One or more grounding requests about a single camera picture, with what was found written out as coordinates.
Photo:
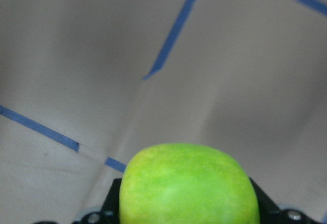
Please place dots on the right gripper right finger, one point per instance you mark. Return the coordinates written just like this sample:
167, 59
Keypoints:
269, 211

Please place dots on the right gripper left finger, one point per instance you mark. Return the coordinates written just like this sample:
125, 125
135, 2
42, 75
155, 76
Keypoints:
110, 207

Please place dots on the green apple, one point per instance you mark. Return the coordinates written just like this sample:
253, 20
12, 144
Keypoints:
186, 183

